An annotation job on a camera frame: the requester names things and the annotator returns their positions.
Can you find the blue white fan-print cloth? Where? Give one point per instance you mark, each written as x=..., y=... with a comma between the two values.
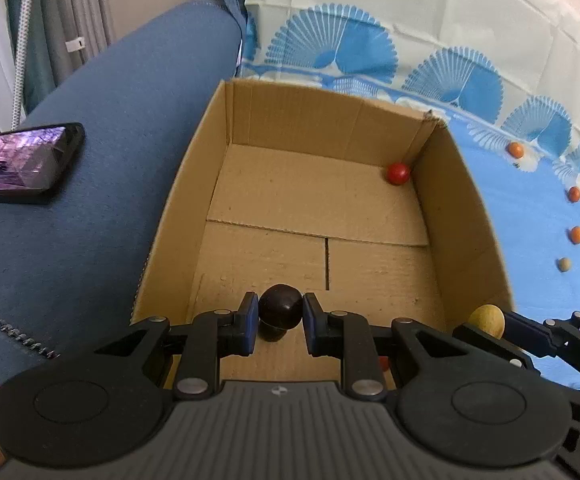
x=420, y=20

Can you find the cardboard box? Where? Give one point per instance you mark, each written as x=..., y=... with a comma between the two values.
x=320, y=200

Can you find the tiny pale green fruit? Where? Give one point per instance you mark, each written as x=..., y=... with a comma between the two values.
x=564, y=264

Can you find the blue sofa armrest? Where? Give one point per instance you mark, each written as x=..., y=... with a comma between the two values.
x=110, y=160

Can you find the black smartphone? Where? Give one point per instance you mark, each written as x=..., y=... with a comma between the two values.
x=20, y=162

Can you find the white plastic clip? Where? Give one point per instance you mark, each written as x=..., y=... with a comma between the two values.
x=74, y=44

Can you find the red tomato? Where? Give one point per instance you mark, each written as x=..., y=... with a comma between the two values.
x=398, y=173

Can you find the pale yellow round fruit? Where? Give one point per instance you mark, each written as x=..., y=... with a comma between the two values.
x=487, y=320

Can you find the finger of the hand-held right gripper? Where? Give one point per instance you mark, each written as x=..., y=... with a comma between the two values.
x=500, y=352
x=517, y=329

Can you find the small orange fruit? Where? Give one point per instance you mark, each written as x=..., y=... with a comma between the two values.
x=577, y=234
x=575, y=193
x=515, y=149

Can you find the dark purple plum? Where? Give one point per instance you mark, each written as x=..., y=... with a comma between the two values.
x=281, y=306

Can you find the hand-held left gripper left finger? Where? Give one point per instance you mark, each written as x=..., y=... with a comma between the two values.
x=250, y=321

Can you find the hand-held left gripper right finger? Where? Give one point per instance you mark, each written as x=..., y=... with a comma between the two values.
x=312, y=322

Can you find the grey curtain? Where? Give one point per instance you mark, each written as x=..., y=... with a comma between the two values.
x=65, y=20

